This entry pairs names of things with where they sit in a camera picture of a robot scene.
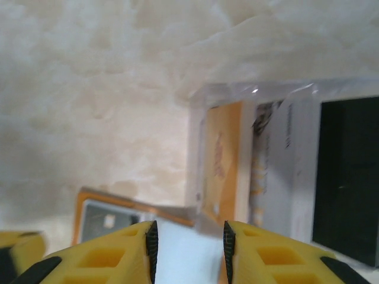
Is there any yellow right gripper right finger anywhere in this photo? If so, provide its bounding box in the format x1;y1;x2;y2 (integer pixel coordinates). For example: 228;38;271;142
221;220;364;284

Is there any clear plastic bag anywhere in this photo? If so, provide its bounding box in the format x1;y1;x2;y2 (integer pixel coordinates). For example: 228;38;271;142
184;77;379;269

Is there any orange card holder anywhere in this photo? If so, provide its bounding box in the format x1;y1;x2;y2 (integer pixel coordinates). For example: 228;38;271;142
72;185;197;246

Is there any pale blue-grey chip card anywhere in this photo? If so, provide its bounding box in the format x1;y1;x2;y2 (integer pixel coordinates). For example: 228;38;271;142
81;199;142;245

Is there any plain white card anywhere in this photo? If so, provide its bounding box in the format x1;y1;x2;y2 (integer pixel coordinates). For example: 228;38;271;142
155;219;224;284

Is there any orange printed card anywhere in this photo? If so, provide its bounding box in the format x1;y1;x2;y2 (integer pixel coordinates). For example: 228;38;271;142
198;101;254;223

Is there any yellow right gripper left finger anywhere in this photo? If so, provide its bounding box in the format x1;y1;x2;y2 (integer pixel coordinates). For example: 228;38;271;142
13;220;160;284

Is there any white card black print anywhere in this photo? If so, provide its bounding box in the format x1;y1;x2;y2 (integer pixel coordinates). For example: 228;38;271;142
250;96;322;246

